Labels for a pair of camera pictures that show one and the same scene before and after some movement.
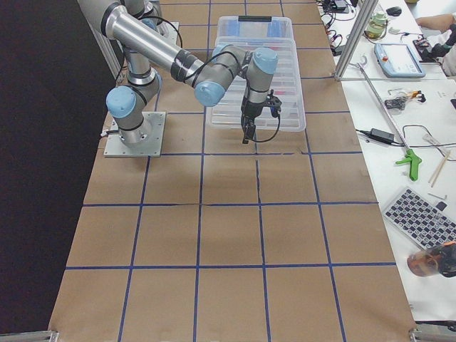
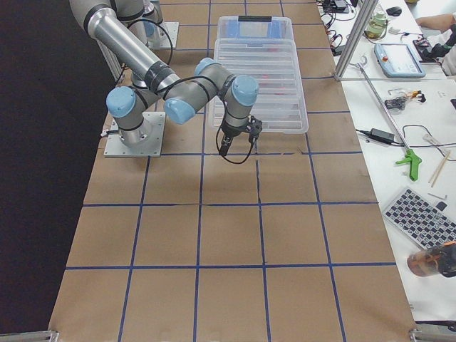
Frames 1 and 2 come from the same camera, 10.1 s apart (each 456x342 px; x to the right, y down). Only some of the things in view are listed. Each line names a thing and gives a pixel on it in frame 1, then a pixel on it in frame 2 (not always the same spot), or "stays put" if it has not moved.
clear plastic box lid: [287, 87] stays put
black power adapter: [380, 135] stays put
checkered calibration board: [415, 218] stays put
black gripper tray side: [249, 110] to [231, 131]
